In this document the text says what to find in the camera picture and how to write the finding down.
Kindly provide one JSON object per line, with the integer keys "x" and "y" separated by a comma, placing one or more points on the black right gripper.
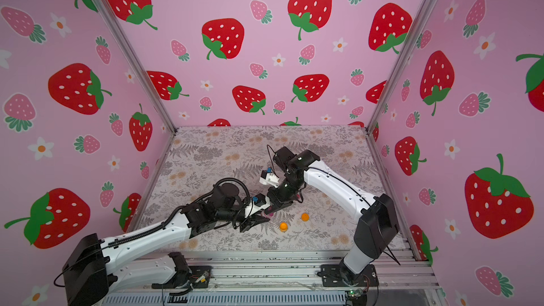
{"x": 277, "y": 196}

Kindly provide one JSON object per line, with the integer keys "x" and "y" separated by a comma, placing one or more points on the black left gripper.
{"x": 252, "y": 221}

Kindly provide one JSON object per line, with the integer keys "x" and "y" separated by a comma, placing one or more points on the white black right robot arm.
{"x": 377, "y": 221}

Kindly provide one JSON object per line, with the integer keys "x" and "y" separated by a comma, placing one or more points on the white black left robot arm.
{"x": 98, "y": 267}

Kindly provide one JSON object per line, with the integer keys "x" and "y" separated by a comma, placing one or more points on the orange jar lid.
{"x": 304, "y": 216}

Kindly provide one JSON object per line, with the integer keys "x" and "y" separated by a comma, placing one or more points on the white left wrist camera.
{"x": 259, "y": 202}

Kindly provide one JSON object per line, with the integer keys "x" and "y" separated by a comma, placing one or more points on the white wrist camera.
{"x": 259, "y": 202}
{"x": 268, "y": 178}

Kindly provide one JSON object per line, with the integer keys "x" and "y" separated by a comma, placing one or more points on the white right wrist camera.
{"x": 268, "y": 178}

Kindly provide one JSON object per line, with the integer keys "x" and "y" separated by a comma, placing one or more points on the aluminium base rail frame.
{"x": 294, "y": 278}

